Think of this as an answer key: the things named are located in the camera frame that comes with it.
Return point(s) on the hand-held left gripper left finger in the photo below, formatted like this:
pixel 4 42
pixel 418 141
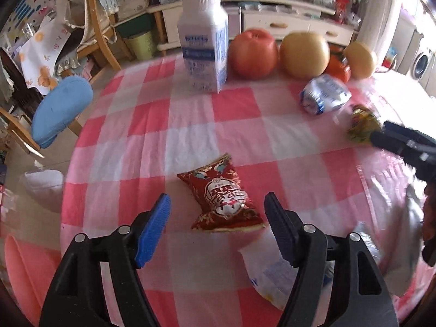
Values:
pixel 153 231

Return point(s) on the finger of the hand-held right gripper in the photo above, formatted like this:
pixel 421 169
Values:
pixel 408 134
pixel 395 144

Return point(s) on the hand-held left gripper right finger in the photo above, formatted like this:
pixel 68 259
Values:
pixel 281 228

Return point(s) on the yellow green snack packet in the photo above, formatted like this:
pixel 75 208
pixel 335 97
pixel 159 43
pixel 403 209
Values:
pixel 362 124

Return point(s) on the red snack packet white label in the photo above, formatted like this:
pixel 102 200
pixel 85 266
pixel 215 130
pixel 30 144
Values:
pixel 221 194

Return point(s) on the pink plastic basin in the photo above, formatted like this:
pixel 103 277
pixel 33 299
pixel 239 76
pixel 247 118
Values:
pixel 27 279

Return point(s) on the white pouch with blue feather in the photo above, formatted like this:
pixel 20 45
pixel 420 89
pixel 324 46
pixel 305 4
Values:
pixel 269 276

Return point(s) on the white washing machine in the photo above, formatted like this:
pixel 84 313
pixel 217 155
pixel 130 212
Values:
pixel 422 61

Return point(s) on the silver foil bag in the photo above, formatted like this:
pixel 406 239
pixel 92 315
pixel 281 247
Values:
pixel 405 245

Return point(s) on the crushed white plastic bottle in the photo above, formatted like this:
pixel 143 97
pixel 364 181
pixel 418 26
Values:
pixel 325 93

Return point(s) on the small yellow pear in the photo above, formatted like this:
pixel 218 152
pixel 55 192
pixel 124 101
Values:
pixel 361 59

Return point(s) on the pink checked tablecloth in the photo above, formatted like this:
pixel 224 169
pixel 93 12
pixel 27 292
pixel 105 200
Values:
pixel 153 133

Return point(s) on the white bag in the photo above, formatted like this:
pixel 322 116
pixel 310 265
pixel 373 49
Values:
pixel 46 189

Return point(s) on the white covered standing air conditioner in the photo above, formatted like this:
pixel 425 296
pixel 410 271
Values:
pixel 381 10

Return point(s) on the large yellow pear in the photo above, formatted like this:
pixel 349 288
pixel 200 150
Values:
pixel 305 54

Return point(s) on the red package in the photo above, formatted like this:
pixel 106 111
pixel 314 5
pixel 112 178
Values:
pixel 344 3

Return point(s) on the blue padded chair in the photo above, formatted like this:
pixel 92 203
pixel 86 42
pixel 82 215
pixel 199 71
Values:
pixel 61 109

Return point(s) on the cream television cabinet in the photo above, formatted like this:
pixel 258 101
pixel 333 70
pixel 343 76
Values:
pixel 293 20

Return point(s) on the red apple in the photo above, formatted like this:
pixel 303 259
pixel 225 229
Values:
pixel 253 54

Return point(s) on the green waste bin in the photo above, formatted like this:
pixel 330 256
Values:
pixel 139 46

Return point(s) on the white milk bottle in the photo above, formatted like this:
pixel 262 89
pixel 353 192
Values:
pixel 204 41

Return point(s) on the dark green box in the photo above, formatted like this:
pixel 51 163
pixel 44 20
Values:
pixel 134 25

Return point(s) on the white cloth with orange print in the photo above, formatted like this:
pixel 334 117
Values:
pixel 44 54

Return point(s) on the wooden chair with cloth cover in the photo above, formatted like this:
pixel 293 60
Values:
pixel 98 20

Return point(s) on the white sack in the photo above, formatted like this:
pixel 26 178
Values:
pixel 131 0

